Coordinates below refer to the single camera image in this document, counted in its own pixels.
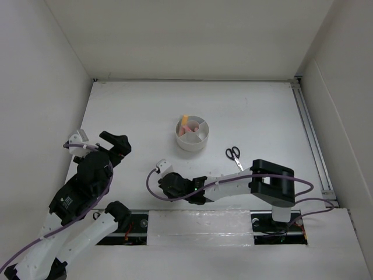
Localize red pink pen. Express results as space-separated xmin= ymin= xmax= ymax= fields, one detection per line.
xmin=185 ymin=121 xmax=200 ymax=132

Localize orange yellow highlighter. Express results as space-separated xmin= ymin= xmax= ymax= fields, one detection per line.
xmin=179 ymin=115 xmax=188 ymax=136

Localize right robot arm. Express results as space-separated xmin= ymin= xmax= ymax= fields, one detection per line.
xmin=156 ymin=159 xmax=295 ymax=230

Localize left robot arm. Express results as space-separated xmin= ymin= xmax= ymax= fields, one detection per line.
xmin=1 ymin=129 xmax=132 ymax=279

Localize clear tape sheet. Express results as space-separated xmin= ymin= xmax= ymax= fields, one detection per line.
xmin=147 ymin=210 xmax=254 ymax=247

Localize white round divided organizer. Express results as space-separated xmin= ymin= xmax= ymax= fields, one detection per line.
xmin=175 ymin=115 xmax=209 ymax=152

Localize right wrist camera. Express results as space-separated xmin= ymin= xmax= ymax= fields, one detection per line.
xmin=156 ymin=159 xmax=174 ymax=177

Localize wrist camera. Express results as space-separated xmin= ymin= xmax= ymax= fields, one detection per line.
xmin=156 ymin=159 xmax=174 ymax=177
xmin=68 ymin=129 xmax=89 ymax=158

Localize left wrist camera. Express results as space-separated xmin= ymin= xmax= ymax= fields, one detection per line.
xmin=68 ymin=129 xmax=89 ymax=158

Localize black handled scissors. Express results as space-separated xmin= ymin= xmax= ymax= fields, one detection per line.
xmin=225 ymin=146 xmax=244 ymax=172

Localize aluminium rail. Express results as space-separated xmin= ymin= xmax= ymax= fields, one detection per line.
xmin=289 ymin=76 xmax=339 ymax=208

